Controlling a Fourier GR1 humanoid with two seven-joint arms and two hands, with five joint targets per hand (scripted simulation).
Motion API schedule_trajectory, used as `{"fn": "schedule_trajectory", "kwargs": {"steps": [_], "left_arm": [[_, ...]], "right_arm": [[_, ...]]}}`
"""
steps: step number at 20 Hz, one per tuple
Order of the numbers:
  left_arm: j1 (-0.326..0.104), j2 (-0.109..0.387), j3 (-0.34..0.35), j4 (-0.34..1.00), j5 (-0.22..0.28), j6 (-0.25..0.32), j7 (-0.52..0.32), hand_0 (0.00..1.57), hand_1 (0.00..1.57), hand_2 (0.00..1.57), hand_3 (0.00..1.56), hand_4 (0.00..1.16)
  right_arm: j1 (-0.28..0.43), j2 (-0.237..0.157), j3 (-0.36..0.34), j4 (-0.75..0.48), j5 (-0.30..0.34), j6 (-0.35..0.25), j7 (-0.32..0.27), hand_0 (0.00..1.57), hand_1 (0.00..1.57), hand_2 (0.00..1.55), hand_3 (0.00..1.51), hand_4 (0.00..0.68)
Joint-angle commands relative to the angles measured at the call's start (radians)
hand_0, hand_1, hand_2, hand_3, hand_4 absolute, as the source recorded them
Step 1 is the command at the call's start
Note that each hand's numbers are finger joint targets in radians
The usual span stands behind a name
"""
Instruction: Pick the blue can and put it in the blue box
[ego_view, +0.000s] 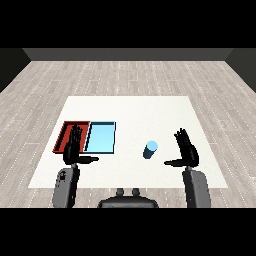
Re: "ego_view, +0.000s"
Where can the dark grey robot body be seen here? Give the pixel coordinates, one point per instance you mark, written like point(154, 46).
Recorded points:
point(127, 200)

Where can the red shallow open box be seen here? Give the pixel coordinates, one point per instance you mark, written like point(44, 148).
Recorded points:
point(68, 137)

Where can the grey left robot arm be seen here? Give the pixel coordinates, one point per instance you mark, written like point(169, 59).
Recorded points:
point(66, 186)

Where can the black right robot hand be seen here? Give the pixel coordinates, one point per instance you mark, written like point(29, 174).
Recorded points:
point(189, 152)

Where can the light blue shallow open box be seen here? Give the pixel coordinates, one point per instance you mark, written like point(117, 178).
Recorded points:
point(100, 137)

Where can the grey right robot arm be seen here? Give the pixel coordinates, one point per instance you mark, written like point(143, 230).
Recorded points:
point(196, 187)

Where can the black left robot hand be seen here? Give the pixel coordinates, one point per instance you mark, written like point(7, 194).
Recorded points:
point(71, 151)

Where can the small blue can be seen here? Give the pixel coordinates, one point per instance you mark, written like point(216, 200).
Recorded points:
point(150, 150)

